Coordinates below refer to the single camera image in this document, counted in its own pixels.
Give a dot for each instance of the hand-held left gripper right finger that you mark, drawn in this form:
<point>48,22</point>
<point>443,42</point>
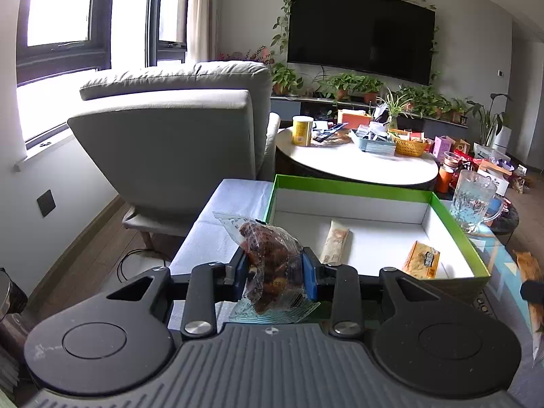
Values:
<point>309,276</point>

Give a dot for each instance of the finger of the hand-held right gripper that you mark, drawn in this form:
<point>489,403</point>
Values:
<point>533,291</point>

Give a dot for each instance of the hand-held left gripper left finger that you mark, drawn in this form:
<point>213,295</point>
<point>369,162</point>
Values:
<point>243,272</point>

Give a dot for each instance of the clear packet of brown dried fruit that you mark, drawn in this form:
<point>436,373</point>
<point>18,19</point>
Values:
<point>272,270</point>

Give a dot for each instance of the green cardboard box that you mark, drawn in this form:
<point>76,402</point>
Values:
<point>374,221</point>

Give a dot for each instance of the patterned teal grey mat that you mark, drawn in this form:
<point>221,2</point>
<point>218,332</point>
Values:
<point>505,272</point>

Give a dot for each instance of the beige snack bar packet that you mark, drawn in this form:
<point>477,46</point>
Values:
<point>335,246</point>

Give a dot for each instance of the black round side table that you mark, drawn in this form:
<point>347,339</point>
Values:
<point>510,221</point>

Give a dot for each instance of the clear glass mug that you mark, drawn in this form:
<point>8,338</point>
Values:
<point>471,199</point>

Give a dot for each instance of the orange snack packet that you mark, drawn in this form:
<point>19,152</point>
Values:
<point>420,260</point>

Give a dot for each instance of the round white coffee table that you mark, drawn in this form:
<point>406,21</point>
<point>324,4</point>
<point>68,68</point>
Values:
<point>340,163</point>

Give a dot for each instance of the white cardboard box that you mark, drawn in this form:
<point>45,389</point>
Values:
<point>495,180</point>

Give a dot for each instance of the orange jar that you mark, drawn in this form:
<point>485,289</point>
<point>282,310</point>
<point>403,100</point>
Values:
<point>445,179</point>

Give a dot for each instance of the yellow can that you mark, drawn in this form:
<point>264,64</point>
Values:
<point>302,131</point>

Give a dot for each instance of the blue plastic tray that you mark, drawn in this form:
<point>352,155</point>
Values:
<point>374,144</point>

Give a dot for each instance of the grey armchair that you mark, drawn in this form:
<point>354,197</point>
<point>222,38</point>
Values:
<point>170,136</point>

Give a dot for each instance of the clear plastic cup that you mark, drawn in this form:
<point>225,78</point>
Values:
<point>452,159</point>

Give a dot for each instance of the orange wicker basket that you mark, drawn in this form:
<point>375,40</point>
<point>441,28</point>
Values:
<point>409,146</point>

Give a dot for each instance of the orange cardboard box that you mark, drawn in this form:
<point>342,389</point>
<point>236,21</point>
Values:
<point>352,118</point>

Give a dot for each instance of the pink gift box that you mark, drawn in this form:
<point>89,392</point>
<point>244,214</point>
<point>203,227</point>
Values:
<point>442,146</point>

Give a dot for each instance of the tall plant in white pot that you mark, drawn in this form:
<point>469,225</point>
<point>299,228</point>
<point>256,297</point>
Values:
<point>493,123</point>

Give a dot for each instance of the spider plant in vase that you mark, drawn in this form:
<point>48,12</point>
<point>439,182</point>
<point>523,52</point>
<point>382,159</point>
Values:
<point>393,106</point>

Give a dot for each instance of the potted green plant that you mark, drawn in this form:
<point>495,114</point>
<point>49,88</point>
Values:
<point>348,85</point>
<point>284,77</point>

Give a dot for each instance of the row of potted plants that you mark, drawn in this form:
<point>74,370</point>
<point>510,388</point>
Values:
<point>429,102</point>

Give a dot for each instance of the red flower bunch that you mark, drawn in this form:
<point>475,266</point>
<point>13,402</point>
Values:
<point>250,56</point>

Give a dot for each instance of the metal trash can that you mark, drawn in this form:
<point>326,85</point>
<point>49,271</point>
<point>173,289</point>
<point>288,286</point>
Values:
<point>10,306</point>

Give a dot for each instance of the trailing vine plant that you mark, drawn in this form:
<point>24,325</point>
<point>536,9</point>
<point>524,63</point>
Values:
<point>282,17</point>

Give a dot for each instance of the beige curtain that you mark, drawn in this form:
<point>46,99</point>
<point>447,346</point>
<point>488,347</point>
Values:
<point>203,12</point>

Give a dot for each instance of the dark framed window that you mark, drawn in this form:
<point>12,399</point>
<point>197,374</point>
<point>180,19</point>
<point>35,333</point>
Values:
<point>93,29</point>

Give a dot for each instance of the dark wall socket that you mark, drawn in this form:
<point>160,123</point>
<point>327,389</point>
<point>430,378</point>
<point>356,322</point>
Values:
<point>46,202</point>

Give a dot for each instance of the black wall television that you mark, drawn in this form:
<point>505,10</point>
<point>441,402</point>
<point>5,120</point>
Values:
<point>361,29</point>

